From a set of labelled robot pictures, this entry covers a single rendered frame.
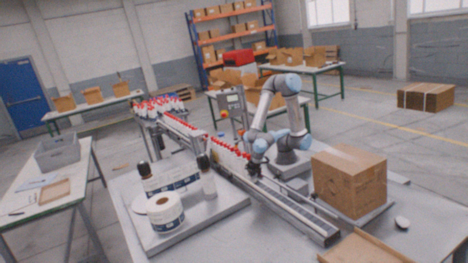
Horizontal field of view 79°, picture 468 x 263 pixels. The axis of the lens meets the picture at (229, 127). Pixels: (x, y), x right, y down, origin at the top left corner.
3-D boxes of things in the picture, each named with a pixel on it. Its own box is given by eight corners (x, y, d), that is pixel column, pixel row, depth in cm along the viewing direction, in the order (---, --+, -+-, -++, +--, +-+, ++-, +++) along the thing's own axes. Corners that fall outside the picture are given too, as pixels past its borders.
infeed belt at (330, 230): (192, 150, 273) (191, 146, 272) (200, 147, 276) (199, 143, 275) (326, 245, 134) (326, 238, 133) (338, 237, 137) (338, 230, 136)
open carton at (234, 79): (223, 99, 464) (219, 76, 451) (247, 92, 480) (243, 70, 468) (234, 103, 430) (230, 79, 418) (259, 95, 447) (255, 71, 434)
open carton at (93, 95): (85, 107, 644) (79, 91, 631) (87, 103, 682) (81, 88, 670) (105, 102, 656) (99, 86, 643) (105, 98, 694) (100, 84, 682)
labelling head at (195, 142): (194, 161, 239) (187, 133, 230) (208, 155, 244) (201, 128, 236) (201, 166, 227) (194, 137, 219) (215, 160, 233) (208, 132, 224)
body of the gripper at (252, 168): (244, 169, 180) (246, 157, 172) (254, 164, 184) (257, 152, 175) (250, 178, 176) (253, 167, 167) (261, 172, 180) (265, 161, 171)
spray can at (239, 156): (238, 177, 200) (233, 152, 193) (243, 174, 203) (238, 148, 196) (243, 179, 196) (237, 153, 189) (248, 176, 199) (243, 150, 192)
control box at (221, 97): (222, 115, 209) (217, 90, 203) (244, 111, 207) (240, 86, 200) (220, 119, 200) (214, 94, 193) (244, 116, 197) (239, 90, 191)
